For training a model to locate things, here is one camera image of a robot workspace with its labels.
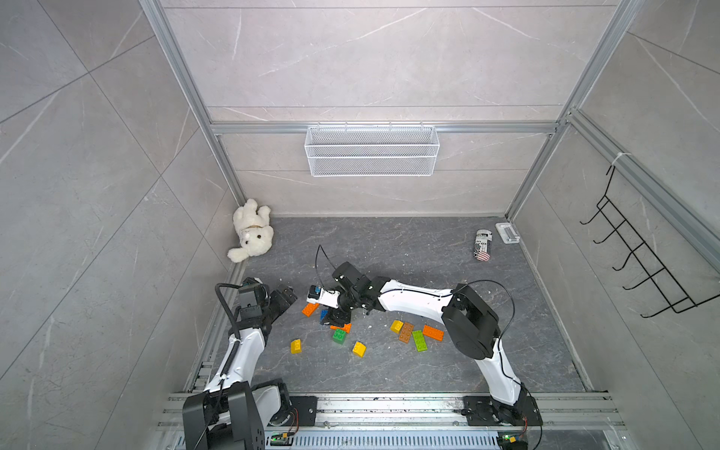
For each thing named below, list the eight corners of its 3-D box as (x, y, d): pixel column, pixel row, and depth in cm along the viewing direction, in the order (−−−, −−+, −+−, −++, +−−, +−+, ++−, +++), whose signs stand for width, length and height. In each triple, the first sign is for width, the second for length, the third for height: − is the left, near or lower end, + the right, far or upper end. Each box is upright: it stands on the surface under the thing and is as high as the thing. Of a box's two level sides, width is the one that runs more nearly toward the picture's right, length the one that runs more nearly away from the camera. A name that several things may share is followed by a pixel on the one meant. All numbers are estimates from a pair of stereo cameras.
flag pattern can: (472, 260, 108) (475, 254, 105) (476, 233, 117) (478, 227, 114) (486, 264, 107) (490, 258, 104) (489, 237, 116) (492, 231, 113)
